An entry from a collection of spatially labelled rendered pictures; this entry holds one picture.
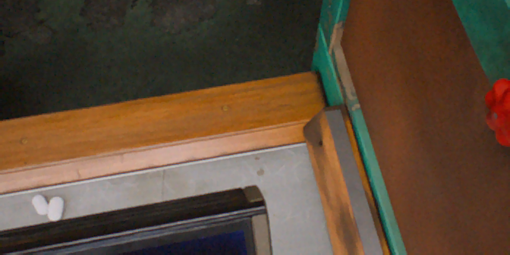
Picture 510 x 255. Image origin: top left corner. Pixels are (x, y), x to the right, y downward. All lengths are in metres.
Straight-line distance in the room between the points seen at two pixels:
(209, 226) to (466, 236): 0.23
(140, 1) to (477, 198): 1.67
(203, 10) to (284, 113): 1.14
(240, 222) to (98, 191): 0.46
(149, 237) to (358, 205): 0.35
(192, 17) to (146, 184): 1.16
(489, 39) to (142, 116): 0.61
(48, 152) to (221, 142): 0.27
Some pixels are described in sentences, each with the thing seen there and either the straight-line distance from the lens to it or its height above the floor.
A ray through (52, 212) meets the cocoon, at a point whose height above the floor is 0.76.
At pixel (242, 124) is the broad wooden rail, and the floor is 0.76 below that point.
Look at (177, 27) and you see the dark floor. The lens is 1.95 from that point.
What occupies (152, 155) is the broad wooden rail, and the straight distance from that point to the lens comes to 0.88.
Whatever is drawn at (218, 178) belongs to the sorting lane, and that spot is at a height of 0.74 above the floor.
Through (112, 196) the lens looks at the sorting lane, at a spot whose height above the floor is 0.74.
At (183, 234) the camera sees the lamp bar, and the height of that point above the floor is 1.11.
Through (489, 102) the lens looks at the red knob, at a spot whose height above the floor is 1.24.
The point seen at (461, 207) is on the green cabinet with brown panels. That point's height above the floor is 1.07.
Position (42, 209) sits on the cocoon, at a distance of 0.89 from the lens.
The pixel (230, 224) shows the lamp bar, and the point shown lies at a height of 1.11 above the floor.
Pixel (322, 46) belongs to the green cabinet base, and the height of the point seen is 0.82.
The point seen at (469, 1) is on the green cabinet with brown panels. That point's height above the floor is 1.23.
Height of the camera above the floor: 1.55
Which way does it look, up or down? 62 degrees down
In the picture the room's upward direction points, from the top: straight up
